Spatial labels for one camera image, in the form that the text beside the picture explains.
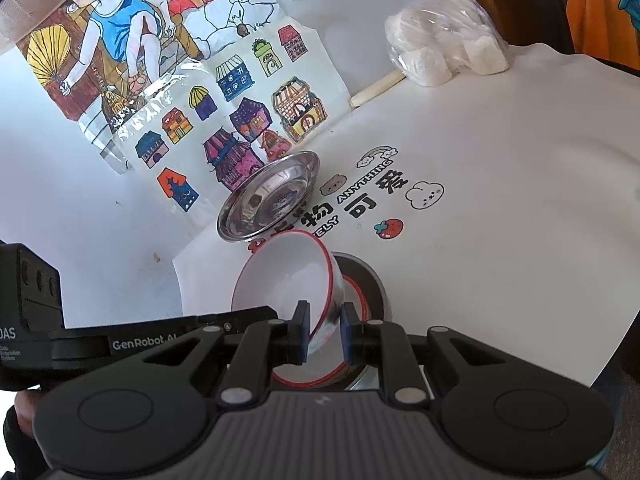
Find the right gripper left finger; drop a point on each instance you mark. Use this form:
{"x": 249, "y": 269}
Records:
{"x": 264, "y": 346}

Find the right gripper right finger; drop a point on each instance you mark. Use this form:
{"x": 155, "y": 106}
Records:
{"x": 385, "y": 346}

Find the deep steel bowl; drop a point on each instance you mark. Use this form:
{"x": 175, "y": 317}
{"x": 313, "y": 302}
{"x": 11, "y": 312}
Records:
{"x": 362, "y": 377}

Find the white ceramic bowl front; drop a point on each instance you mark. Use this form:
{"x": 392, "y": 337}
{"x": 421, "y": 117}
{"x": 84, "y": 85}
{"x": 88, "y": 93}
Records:
{"x": 326, "y": 365}

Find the white ceramic bowl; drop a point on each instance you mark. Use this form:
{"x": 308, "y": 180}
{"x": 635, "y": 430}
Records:
{"x": 326, "y": 365}
{"x": 294, "y": 265}

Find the white ceramic bowl back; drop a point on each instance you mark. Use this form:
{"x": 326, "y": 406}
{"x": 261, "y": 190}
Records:
{"x": 294, "y": 265}

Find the steel plate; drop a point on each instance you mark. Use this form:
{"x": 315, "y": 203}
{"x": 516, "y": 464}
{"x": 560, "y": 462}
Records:
{"x": 265, "y": 203}

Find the person's left hand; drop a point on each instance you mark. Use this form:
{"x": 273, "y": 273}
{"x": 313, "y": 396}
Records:
{"x": 26, "y": 404}

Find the white printed tablecloth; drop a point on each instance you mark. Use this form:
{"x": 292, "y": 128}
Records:
{"x": 505, "y": 207}

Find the wooden rolling pin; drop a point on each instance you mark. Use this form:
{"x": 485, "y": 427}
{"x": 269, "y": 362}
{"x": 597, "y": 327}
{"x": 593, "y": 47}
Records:
{"x": 377, "y": 88}

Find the houses drawing paper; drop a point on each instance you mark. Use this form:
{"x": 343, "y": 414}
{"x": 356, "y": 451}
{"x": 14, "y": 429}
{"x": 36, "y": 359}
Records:
{"x": 208, "y": 126}

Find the plastic bag of buns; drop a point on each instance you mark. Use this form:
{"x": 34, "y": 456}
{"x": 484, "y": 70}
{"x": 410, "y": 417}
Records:
{"x": 432, "y": 41}

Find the boy with fan drawing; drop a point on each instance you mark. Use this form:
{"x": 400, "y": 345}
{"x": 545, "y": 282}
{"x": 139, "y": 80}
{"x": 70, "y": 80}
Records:
{"x": 96, "y": 58}

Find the orange dress woman painting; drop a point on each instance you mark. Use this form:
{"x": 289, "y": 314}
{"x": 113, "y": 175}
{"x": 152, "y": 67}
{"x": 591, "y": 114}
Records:
{"x": 606, "y": 29}

